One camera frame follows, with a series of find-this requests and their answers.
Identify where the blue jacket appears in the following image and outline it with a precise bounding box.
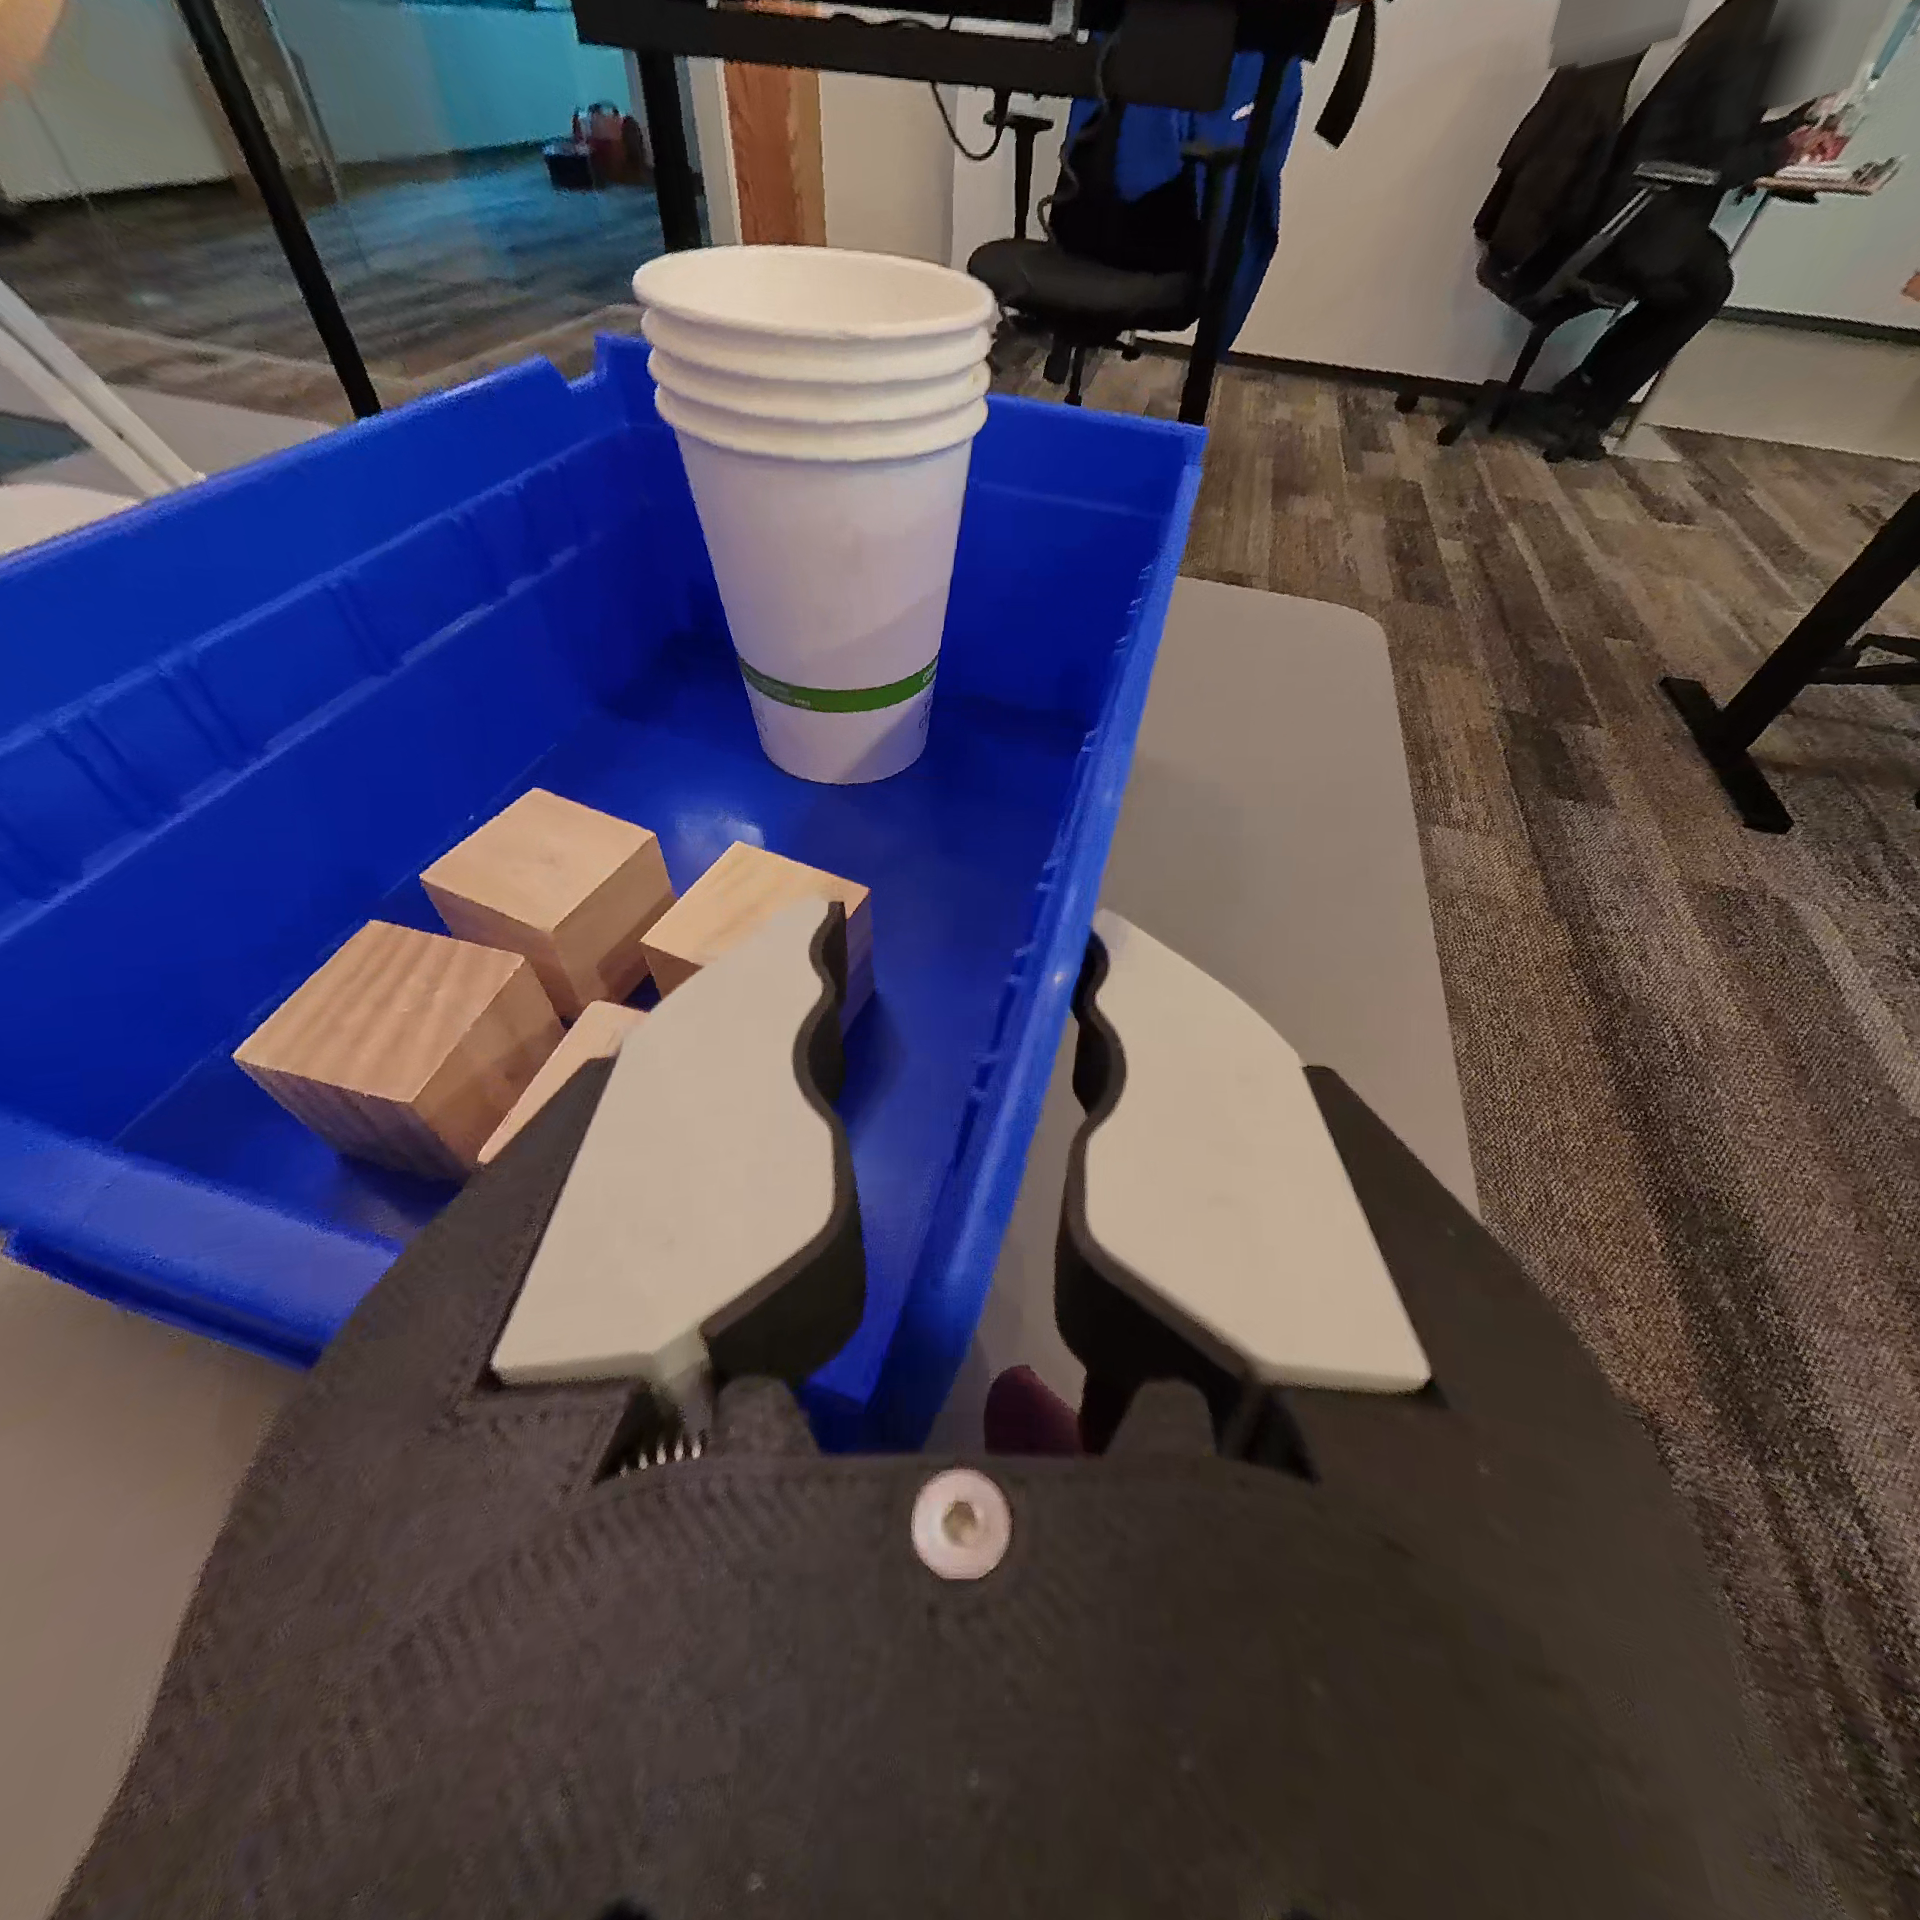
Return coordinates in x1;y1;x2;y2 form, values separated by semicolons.
1050;59;1308;354

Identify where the wooden post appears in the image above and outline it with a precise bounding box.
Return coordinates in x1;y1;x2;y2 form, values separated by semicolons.
722;59;830;252

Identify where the black standing desk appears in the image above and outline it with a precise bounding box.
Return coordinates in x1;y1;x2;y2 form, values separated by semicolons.
569;0;1338;425

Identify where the wooden cube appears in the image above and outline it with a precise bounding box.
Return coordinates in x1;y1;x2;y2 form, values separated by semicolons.
640;839;876;1039
478;1000;650;1172
232;919;566;1187
421;791;675;1025

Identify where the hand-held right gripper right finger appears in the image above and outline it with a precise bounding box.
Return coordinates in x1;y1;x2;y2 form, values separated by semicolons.
1053;907;1433;1444

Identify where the black metal pole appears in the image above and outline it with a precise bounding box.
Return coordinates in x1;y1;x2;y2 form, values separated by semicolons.
176;0;387;423

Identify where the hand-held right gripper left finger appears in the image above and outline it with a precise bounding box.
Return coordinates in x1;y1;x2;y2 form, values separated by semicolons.
488;897;873;1394

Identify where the blue plastic bin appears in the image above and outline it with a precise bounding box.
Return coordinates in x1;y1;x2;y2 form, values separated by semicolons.
0;333;1210;1453

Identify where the black office chair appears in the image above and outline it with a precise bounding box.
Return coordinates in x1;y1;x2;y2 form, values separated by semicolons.
968;113;1308;409

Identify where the red bag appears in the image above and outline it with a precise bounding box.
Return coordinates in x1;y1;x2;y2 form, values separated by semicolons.
545;104;650;193

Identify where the black table leg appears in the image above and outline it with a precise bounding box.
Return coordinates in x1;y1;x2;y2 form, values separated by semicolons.
1658;491;1920;837

